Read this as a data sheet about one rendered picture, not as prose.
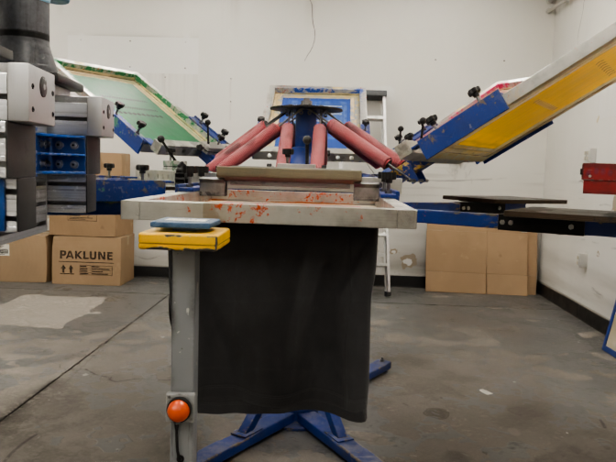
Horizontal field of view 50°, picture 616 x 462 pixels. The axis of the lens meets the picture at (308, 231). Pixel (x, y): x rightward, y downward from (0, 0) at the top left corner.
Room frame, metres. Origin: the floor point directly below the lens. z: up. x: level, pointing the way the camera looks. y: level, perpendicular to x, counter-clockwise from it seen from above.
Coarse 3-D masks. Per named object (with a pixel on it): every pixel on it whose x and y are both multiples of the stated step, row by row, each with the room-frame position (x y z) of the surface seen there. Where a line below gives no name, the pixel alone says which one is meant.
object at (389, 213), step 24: (192, 192) 1.78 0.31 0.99; (240, 192) 2.04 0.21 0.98; (264, 192) 2.04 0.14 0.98; (288, 192) 2.03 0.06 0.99; (312, 192) 2.03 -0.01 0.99; (336, 192) 2.05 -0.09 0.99; (144, 216) 1.29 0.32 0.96; (168, 216) 1.29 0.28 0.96; (192, 216) 1.29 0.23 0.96; (216, 216) 1.29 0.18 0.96; (240, 216) 1.29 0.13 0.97; (264, 216) 1.29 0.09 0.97; (288, 216) 1.28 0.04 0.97; (312, 216) 1.28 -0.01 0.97; (336, 216) 1.28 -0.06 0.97; (360, 216) 1.28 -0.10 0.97; (384, 216) 1.28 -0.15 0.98; (408, 216) 1.27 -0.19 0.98
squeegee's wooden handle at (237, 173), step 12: (216, 168) 1.85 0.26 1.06; (228, 168) 1.84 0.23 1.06; (240, 168) 1.84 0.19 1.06; (252, 168) 1.84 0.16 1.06; (264, 168) 1.84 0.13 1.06; (276, 168) 1.84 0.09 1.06; (228, 180) 1.90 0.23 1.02; (240, 180) 1.89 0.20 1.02; (252, 180) 1.89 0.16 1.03; (264, 180) 1.88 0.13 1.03; (276, 180) 1.87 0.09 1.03; (288, 180) 1.86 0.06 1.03; (300, 180) 1.85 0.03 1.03; (312, 180) 1.84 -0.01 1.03; (324, 180) 1.83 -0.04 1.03; (336, 180) 1.83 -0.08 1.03; (348, 180) 1.83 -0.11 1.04; (360, 180) 1.83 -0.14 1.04
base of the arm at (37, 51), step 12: (0, 36) 1.53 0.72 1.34; (12, 36) 1.52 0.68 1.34; (24, 36) 1.53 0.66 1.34; (36, 36) 1.54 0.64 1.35; (48, 36) 1.58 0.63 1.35; (12, 48) 1.52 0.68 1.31; (24, 48) 1.52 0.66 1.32; (36, 48) 1.54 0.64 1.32; (48, 48) 1.58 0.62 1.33; (24, 60) 1.51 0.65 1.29; (36, 60) 1.54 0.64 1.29; (48, 60) 1.56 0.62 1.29
